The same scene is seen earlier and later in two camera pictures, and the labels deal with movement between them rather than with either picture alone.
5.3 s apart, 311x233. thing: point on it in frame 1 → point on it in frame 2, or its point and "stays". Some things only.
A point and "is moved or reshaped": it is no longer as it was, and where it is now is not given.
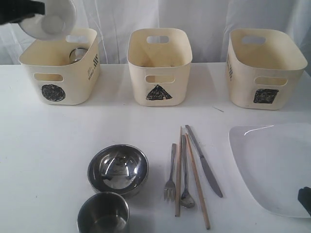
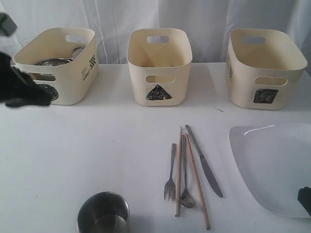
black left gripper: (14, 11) → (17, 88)
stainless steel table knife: (206, 168) stays
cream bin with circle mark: (65, 71) is moved or reshaped
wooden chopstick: (197, 182) stays
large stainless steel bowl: (119, 168) → (54, 61)
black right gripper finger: (304, 195) stays
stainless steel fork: (170, 187) stays
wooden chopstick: (177, 210) stays
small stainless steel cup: (103, 212) stays
